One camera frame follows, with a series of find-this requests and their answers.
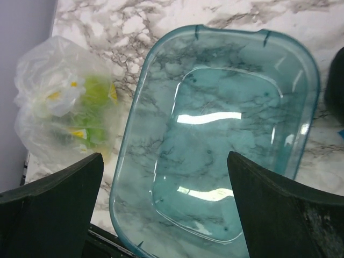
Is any teal transparent plastic tray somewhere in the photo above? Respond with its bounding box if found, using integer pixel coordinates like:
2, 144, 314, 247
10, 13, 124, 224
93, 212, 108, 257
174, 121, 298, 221
109, 25, 320, 257

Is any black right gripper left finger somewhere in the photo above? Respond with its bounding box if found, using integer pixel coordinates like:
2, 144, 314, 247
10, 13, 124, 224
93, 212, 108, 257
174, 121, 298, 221
1, 153, 104, 257

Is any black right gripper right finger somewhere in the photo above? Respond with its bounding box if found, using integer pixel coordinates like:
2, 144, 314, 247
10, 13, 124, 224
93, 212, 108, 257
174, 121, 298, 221
227, 151, 343, 257

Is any clear plastic bag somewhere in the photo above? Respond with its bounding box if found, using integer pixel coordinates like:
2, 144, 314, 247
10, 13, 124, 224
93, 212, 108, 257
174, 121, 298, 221
15, 36, 120, 171

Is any black plastic toolbox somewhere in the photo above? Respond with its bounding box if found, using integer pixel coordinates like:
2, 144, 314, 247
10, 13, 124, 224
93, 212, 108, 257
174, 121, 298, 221
324, 47, 343, 116

